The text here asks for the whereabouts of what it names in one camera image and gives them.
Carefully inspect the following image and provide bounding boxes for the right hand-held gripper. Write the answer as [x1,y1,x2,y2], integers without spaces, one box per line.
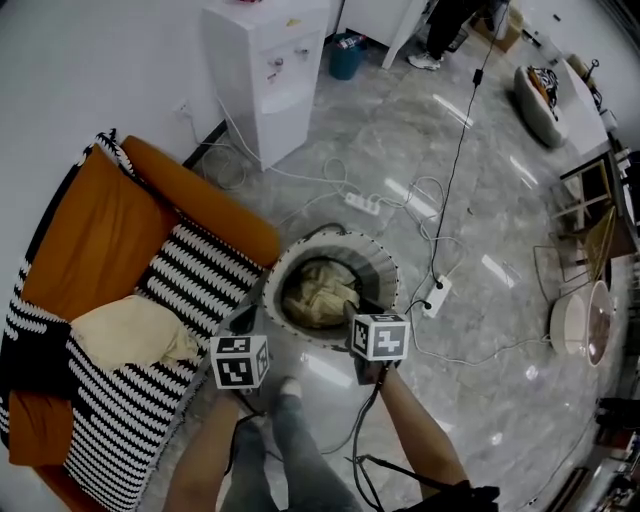
[343,298,412,387]

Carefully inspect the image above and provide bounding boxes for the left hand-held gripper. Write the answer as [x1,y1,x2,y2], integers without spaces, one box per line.
[209,303,272,396]

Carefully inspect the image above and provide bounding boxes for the cream garment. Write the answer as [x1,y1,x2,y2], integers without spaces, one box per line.
[282,259,361,329]
[69,294,201,372]

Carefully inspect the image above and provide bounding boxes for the woven grey white laundry basket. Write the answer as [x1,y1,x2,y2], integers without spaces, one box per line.
[262,222,401,354]

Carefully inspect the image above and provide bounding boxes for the person's right forearm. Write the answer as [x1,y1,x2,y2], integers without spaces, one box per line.
[377,367,469,489]

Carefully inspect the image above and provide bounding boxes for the person's left forearm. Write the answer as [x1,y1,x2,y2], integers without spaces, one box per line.
[164,389,241,512]

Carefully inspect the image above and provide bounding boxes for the orange sofa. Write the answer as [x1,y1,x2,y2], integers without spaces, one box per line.
[0,128,282,512]

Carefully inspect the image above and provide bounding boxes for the person's grey trousers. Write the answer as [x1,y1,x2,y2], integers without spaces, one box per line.
[219,394,361,512]

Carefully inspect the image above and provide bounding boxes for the black white patterned sofa cover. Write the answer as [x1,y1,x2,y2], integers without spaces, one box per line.
[0,128,266,512]

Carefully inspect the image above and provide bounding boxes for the round white pink pod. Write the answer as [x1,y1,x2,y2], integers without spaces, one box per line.
[548,280,616,369]

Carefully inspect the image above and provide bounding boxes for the teal waste bin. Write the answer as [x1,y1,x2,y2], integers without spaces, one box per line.
[327,32,369,81]

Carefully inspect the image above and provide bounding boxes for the white water dispenser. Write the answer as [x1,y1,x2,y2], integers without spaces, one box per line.
[200,0,332,172]

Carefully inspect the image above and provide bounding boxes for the grey beanbag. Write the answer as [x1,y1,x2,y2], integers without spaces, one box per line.
[514,64,571,149]

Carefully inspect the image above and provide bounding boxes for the dark vanity cabinet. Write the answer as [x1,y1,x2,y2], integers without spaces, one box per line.
[604,144,640,281]

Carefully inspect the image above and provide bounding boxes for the zebra striped cushion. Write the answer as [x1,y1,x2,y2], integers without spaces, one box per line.
[527,64,560,121]

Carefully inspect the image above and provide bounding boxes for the white sink cabinet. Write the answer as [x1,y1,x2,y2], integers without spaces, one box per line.
[332,0,434,70]

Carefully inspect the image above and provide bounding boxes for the white rectangular block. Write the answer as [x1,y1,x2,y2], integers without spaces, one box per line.
[559,57,614,156]

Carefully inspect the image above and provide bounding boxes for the cardboard box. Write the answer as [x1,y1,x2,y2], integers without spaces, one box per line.
[472,4,524,54]

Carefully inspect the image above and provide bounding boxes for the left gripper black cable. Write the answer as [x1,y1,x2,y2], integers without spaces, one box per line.
[222,389,266,476]

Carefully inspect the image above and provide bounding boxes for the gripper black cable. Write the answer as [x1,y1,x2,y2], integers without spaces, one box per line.
[349,367,401,511]
[222,389,266,476]

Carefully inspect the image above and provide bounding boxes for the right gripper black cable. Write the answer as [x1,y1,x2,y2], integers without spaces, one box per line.
[349,367,401,511]

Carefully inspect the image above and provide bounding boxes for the gold wire chair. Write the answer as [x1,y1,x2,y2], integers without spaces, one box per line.
[532,204,619,311]

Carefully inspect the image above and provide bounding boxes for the long black floor cable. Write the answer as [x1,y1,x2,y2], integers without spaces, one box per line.
[428,0,501,291]

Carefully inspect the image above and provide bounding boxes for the wooden frame chair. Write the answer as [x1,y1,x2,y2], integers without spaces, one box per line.
[549,152,614,236]

